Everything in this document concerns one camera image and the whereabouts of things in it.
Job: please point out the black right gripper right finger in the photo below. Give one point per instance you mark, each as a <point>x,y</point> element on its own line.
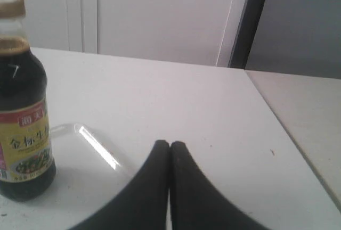
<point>195,202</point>

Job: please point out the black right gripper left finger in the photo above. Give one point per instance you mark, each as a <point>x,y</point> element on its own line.
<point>142,203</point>

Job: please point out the dark soy sauce bottle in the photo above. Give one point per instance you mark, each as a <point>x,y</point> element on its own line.
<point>27,162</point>

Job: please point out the white rectangular plastic tray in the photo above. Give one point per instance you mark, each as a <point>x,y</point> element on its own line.
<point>90,171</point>

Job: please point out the white cabinet behind table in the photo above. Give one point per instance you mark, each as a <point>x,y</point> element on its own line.
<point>187,31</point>

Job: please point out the dark vertical post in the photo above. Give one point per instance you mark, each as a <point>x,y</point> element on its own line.
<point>247,28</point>

